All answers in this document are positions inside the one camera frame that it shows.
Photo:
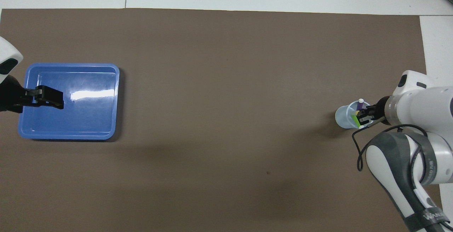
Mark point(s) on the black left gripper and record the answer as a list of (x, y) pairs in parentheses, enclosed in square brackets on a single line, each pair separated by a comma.
[(10, 95)]

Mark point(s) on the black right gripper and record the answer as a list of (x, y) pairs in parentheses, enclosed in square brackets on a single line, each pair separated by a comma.
[(381, 109)]

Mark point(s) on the purple pen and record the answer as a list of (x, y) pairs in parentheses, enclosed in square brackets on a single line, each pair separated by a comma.
[(360, 103)]

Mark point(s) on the green pen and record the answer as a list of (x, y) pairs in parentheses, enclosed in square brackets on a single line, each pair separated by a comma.
[(355, 119)]

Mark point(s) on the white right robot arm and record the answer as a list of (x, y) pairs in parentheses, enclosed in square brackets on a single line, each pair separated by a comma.
[(421, 108)]

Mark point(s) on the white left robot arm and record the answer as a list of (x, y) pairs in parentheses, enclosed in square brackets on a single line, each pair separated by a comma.
[(7, 53)]

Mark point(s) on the translucent plastic cup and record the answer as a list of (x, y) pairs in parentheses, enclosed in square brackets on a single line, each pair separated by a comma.
[(343, 117)]

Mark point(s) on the blue plastic tray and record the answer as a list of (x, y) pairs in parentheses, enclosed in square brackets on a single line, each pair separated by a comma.
[(88, 118)]

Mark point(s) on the brown table mat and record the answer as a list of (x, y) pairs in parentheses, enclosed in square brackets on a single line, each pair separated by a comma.
[(226, 83)]

